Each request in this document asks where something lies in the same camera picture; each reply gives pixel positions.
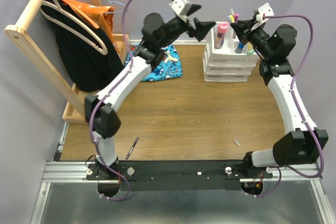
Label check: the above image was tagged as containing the grey cap white marker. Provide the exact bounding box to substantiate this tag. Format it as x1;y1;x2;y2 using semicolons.
227;16;232;24

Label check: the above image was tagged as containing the white wooden hanger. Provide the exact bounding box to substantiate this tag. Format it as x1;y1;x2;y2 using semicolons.
36;0;109;56

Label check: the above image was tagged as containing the pink lid pen tube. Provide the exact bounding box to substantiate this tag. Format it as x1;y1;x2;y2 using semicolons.
214;22;229;49

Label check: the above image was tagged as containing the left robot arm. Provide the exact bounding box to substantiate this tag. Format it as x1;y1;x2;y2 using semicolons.
85;1;216;179

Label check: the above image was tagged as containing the aluminium rail frame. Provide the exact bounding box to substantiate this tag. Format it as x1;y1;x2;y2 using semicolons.
30;39;336;224

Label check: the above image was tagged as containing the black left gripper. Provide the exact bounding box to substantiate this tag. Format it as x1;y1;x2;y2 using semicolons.
157;4;216;48

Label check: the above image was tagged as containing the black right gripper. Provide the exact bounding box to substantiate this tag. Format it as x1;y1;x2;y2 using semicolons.
232;18;274;59

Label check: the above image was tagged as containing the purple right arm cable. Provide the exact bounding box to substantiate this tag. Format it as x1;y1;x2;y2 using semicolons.
244;15;324;198

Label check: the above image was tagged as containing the black hanging garment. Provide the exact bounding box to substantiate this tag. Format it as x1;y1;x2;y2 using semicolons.
41;0;124;92

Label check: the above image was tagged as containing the white drawer organizer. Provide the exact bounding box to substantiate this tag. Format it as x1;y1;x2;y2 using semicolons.
203;22;259;82

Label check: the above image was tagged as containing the dark purple pen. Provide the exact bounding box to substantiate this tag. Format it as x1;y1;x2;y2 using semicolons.
125;136;140;160

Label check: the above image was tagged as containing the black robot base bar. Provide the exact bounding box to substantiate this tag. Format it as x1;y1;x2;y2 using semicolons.
86;159;272;196

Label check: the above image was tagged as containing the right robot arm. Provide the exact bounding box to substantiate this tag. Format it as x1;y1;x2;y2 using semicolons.
230;17;329;178

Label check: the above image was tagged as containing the red clear-cap pen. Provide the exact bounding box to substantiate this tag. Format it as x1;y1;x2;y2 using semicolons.
230;9;235;17

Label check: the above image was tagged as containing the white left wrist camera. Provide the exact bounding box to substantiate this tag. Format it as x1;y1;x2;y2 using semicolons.
169;0;192;22

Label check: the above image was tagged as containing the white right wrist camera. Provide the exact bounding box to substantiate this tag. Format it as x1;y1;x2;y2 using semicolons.
251;3;274;31

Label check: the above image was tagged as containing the orange garment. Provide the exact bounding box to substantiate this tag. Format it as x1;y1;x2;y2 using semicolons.
62;0;121;58

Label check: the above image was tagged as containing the blue shark print cloth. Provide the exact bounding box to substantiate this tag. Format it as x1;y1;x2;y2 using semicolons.
123;44;183;82

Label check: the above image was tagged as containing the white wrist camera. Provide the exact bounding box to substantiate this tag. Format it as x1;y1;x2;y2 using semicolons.
169;0;192;22
251;3;274;31

